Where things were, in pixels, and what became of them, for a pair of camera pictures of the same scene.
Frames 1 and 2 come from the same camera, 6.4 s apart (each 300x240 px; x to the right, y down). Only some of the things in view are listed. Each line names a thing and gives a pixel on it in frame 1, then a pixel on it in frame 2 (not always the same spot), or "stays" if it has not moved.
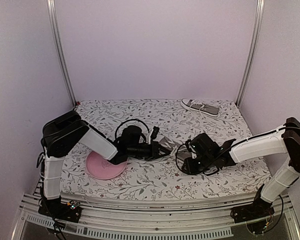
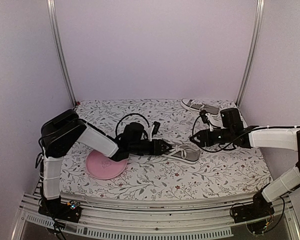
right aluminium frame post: (259, 18) stays
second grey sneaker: (209, 107) stays
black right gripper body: (199, 168) -> (226, 137)
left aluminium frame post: (52, 13) stays
